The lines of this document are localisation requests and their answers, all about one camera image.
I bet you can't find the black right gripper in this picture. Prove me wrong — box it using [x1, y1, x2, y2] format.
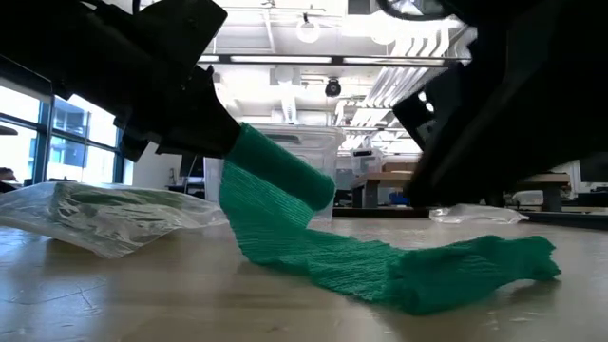
[391, 0, 608, 209]

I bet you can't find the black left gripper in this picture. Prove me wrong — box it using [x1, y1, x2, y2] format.
[0, 0, 242, 163]

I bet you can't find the clear plastic bag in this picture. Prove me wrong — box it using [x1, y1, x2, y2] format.
[0, 181, 230, 260]
[428, 203, 530, 225]

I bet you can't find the teal elastic bandage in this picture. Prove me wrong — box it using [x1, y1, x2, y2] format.
[218, 122, 562, 316]

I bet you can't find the black computer monitor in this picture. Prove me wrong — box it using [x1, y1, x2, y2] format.
[579, 151, 608, 184]
[179, 154, 205, 180]

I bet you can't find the blue framed window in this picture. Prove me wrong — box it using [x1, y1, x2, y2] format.
[0, 83, 135, 187]

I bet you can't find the brown cardboard box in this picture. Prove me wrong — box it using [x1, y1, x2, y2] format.
[382, 161, 420, 173]

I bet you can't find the long ceiling light strip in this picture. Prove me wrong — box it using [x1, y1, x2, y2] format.
[198, 54, 472, 67]

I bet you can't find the wooden workbench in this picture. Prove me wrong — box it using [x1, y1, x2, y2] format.
[353, 170, 572, 213]

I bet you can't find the white machine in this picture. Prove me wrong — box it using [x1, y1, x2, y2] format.
[351, 146, 384, 176]

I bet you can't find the clear plastic storage box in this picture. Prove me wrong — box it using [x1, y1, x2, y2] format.
[203, 123, 347, 222]

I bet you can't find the person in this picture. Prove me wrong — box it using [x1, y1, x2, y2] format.
[0, 166, 18, 194]

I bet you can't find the white ceiling unit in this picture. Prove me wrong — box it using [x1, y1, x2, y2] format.
[346, 0, 381, 16]

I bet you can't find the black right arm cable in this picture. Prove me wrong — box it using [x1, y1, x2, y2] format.
[376, 0, 460, 23]

